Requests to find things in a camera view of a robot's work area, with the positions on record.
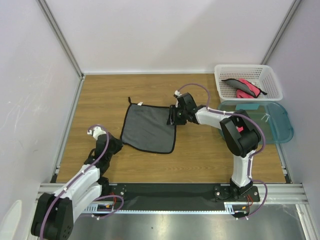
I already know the yellow and black towel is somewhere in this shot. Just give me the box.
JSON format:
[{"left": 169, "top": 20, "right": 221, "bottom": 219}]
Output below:
[{"left": 120, "top": 97, "right": 177, "bottom": 154}]

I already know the pink and black towel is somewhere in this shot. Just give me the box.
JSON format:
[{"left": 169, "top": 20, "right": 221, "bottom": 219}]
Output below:
[{"left": 237, "top": 126, "right": 244, "bottom": 133}]

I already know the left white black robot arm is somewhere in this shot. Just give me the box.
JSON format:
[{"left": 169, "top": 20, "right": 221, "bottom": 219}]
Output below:
[{"left": 30, "top": 133, "right": 123, "bottom": 240}]

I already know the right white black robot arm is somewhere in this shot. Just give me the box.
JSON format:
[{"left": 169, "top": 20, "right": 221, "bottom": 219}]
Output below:
[{"left": 167, "top": 91, "right": 262, "bottom": 201}]

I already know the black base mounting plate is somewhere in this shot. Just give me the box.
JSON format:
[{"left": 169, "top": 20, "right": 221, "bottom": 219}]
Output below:
[{"left": 110, "top": 183, "right": 261, "bottom": 212}]

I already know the white perforated plastic basket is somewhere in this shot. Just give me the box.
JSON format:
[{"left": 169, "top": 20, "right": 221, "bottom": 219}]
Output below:
[{"left": 214, "top": 64, "right": 283, "bottom": 102}]

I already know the teal transparent plastic tray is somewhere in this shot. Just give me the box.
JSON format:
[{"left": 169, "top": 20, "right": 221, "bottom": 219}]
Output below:
[{"left": 217, "top": 100, "right": 294, "bottom": 145}]

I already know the white object at left edge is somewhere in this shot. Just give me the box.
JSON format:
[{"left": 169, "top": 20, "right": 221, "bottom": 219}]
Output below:
[{"left": 0, "top": 199, "right": 22, "bottom": 240}]

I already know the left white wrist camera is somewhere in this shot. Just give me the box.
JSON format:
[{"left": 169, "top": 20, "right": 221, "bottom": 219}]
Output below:
[{"left": 87, "top": 126, "right": 106, "bottom": 140}]

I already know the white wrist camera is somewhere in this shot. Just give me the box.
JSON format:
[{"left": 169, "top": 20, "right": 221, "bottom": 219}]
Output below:
[
  {"left": 173, "top": 90, "right": 182, "bottom": 98},
  {"left": 87, "top": 126, "right": 106, "bottom": 140}
]

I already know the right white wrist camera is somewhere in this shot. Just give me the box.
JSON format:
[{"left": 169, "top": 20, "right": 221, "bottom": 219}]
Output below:
[{"left": 173, "top": 90, "right": 182, "bottom": 98}]

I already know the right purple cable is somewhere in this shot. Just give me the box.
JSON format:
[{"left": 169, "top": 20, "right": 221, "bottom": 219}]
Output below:
[{"left": 178, "top": 83, "right": 270, "bottom": 221}]

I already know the left grey cable duct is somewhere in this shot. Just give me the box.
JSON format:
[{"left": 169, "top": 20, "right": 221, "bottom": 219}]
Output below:
[{"left": 82, "top": 201, "right": 115, "bottom": 214}]

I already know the grey cable duct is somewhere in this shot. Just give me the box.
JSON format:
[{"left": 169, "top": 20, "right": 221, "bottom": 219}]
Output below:
[
  {"left": 224, "top": 202, "right": 250, "bottom": 215},
  {"left": 82, "top": 201, "right": 115, "bottom": 214}
]

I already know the right grey cable duct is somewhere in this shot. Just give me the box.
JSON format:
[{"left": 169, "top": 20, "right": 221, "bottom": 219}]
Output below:
[{"left": 224, "top": 202, "right": 250, "bottom": 215}]

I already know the aluminium frame rail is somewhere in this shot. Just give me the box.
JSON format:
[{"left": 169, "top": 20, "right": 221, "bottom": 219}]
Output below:
[{"left": 34, "top": 182, "right": 311, "bottom": 204}]

